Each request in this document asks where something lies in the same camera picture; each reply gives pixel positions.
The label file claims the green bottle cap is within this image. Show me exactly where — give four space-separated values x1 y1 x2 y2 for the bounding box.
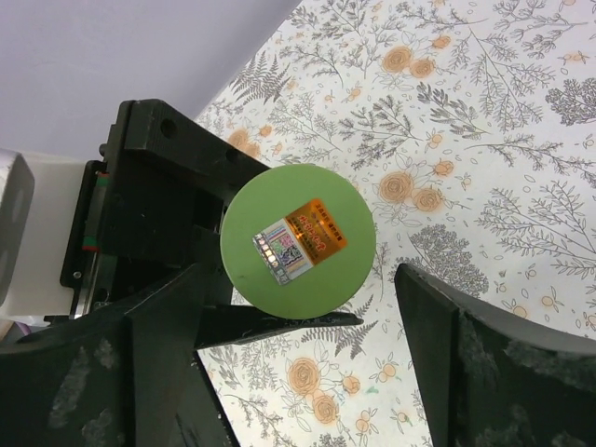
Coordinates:
220 164 376 319

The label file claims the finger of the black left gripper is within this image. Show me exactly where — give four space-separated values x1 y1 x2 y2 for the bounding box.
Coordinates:
194 305 363 349
123 99 267 214

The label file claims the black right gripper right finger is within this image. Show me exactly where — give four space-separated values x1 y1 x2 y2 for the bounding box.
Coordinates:
394 264 595 446

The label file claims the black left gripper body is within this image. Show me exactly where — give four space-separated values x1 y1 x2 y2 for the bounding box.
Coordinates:
60 102 232 319

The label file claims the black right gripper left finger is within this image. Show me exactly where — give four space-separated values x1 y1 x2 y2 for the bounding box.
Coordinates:
1 264 237 446

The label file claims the floral table mat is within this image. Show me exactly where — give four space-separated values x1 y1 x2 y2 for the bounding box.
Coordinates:
198 1 595 446

